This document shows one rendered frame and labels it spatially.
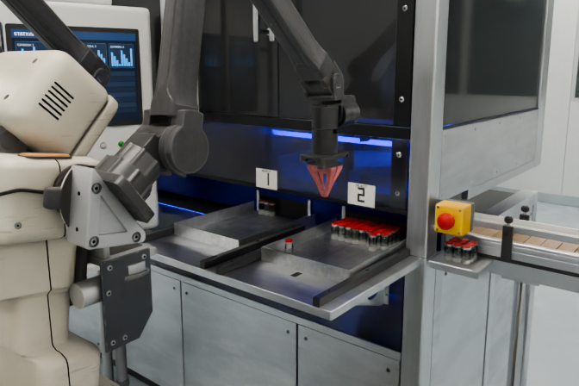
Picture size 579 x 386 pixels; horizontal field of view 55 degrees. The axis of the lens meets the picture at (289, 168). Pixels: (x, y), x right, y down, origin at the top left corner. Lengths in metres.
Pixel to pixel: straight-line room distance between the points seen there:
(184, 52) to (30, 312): 0.48
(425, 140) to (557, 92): 4.67
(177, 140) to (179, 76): 0.10
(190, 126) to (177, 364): 1.56
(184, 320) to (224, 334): 0.21
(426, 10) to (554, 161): 4.78
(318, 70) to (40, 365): 0.73
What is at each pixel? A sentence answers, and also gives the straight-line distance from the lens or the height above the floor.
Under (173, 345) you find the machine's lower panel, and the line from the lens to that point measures 2.29.
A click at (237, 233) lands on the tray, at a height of 0.88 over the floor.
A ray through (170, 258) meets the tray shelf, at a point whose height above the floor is 0.88.
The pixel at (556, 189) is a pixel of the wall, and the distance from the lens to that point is 6.12.
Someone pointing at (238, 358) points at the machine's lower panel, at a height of 0.37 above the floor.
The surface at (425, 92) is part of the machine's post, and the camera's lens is 1.39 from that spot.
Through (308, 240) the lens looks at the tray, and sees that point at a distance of 1.56.
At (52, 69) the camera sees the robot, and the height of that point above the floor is 1.36.
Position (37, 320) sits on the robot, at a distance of 1.01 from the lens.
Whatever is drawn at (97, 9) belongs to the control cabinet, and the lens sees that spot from 1.88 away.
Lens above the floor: 1.36
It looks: 11 degrees down
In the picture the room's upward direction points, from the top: straight up
